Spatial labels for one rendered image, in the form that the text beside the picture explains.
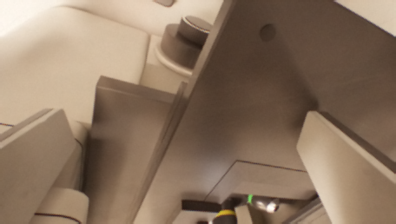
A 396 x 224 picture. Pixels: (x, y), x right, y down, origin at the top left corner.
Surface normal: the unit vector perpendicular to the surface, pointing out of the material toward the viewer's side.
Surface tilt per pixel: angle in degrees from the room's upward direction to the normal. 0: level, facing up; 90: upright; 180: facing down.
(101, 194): 0
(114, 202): 0
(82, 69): 90
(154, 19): 0
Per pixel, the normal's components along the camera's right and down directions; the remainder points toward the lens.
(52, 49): 0.37, -0.73
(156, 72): 0.11, 0.65
